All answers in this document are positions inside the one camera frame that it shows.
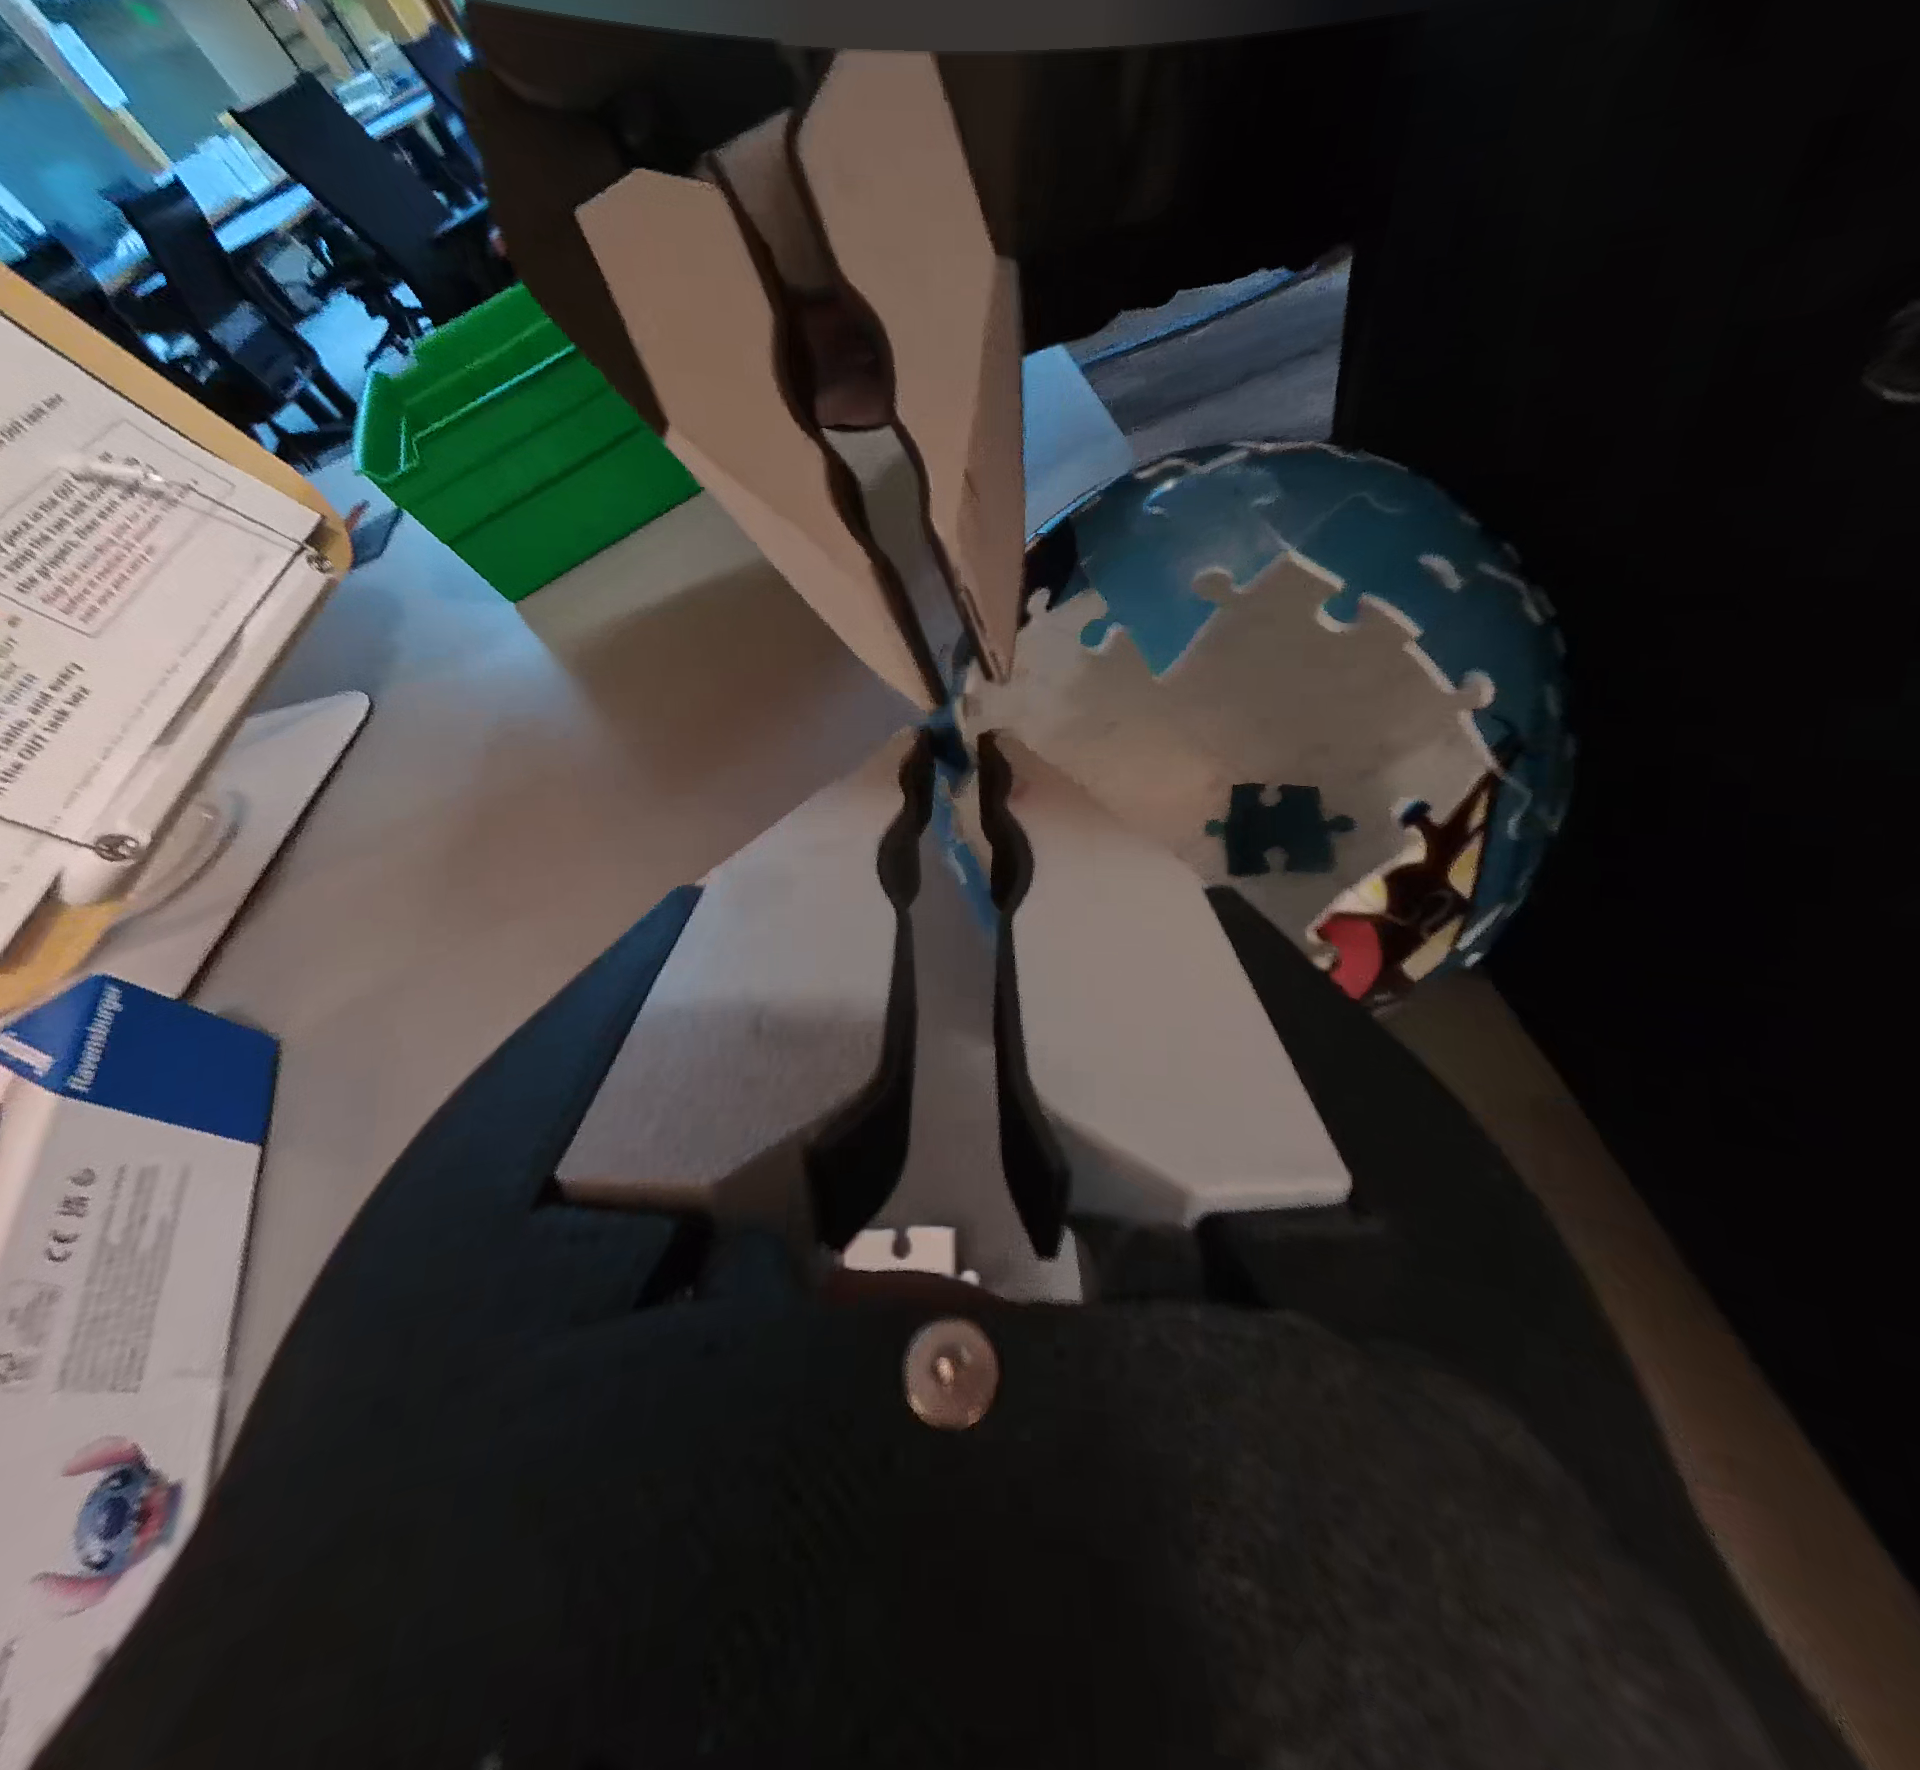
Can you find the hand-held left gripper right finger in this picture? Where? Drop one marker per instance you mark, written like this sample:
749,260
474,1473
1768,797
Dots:
1155,1051

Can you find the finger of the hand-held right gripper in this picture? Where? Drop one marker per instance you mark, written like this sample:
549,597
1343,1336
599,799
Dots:
929,300
705,359

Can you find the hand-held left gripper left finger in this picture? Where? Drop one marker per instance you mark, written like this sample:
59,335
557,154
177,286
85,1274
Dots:
720,1034

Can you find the blue puzzle ball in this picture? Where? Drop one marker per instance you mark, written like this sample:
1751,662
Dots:
1319,689

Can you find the cartoon printed puzzle box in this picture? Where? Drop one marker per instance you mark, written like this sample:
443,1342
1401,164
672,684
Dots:
121,1274

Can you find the person's right hand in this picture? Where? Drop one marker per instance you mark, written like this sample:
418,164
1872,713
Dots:
849,367

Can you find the black office chair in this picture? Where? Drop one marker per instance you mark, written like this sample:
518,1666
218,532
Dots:
211,286
359,180

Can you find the green plastic bin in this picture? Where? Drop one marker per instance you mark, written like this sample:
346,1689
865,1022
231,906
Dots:
509,451

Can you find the dark blue jigsaw piece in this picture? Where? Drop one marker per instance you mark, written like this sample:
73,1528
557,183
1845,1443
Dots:
1274,829

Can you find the clipped instruction sheet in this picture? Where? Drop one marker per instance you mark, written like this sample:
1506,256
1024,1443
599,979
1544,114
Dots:
90,569

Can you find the person's dark clothing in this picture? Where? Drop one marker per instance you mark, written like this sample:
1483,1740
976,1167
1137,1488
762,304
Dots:
1679,600

